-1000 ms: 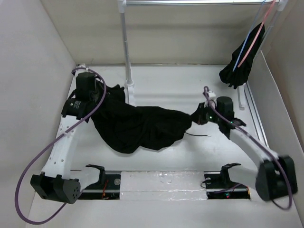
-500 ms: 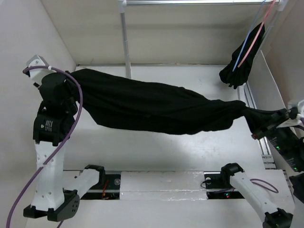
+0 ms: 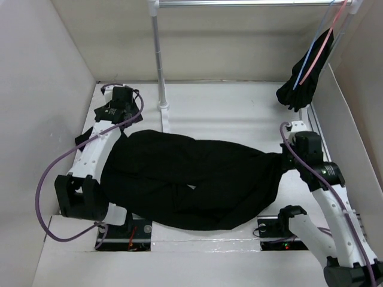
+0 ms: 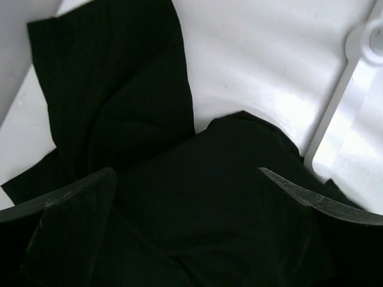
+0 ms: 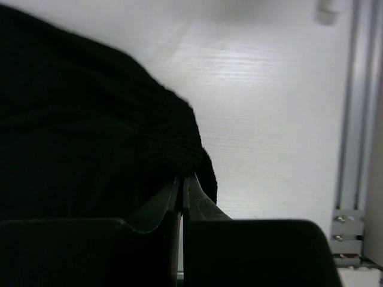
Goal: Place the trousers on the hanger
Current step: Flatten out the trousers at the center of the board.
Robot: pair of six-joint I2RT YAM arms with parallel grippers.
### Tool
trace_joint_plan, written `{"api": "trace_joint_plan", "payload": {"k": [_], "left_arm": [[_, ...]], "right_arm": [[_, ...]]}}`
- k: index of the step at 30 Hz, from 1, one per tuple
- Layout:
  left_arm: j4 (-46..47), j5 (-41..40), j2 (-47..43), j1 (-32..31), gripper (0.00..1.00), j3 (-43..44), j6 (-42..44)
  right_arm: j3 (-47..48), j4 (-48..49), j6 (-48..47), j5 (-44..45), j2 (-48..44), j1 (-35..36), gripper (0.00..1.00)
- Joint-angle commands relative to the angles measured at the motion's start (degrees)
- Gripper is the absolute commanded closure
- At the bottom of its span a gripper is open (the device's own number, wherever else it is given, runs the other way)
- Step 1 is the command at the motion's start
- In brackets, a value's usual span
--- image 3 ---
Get black trousers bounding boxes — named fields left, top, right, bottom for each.
left=101, top=130, right=284, bottom=231

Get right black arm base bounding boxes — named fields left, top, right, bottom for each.
left=253, top=218, right=308, bottom=252

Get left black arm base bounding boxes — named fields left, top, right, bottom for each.
left=95, top=215, right=152, bottom=252

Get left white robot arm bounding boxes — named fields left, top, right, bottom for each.
left=54, top=85, right=142, bottom=237

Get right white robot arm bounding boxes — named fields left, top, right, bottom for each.
left=276, top=121, right=382, bottom=286

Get black garment on hanger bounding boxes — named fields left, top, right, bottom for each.
left=276, top=29, right=334, bottom=112

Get pink clothes hanger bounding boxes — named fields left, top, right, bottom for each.
left=300, top=0, right=349, bottom=85

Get blue clothes hanger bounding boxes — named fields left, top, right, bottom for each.
left=293, top=0, right=335, bottom=91

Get silver clothes rack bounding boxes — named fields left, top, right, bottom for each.
left=148, top=1, right=363, bottom=133

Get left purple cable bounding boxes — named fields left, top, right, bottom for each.
left=35, top=83, right=145, bottom=249

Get purple cable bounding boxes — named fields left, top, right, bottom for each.
left=279, top=121, right=376, bottom=287
left=35, top=83, right=145, bottom=249

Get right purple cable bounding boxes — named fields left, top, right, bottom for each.
left=279, top=121, right=376, bottom=287

